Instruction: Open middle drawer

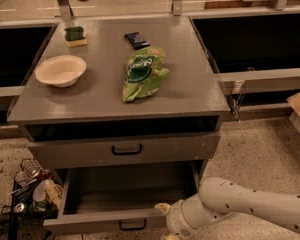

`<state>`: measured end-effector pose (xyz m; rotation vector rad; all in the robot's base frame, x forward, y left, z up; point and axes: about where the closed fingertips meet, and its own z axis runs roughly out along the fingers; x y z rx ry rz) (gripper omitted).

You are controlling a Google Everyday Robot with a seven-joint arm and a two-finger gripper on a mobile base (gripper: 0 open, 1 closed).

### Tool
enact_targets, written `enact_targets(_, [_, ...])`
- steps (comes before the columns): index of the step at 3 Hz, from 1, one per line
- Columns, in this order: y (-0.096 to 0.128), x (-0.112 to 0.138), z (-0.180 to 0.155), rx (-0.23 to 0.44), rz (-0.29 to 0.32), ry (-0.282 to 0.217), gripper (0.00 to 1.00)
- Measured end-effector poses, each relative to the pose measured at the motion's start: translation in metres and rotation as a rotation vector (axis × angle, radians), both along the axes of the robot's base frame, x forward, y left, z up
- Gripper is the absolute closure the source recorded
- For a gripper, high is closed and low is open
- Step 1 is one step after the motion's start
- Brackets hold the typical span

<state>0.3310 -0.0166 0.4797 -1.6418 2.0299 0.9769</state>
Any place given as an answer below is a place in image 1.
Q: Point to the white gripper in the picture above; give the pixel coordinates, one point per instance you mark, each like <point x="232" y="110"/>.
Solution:
<point x="175" y="219"/>

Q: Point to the grey drawer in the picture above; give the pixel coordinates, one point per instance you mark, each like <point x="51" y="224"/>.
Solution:
<point x="124" y="151"/>
<point x="122" y="198"/>

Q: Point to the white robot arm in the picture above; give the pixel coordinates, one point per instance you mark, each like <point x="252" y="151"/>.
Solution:
<point x="217" y="199"/>

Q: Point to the grey top drawer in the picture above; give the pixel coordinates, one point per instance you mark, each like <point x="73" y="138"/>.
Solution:
<point x="124" y="151"/>

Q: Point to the grey drawer cabinet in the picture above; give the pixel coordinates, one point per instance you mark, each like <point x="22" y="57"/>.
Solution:
<point x="189" y="101"/>

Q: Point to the white cup in rack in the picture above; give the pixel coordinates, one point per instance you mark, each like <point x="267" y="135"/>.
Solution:
<point x="39" y="193"/>

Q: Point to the green chip bag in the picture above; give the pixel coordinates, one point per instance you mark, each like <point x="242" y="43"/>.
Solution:
<point x="145" y="73"/>

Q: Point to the white paper bowl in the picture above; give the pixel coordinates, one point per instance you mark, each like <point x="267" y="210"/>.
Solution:
<point x="61" y="71"/>

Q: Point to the dark blue snack packet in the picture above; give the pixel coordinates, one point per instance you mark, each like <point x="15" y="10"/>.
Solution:
<point x="136" y="40"/>

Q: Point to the green yellow sponge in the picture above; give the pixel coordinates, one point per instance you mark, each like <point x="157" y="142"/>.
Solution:
<point x="74" y="36"/>

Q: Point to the black wire dish rack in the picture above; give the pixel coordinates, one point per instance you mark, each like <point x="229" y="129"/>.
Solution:
<point x="23" y="204"/>

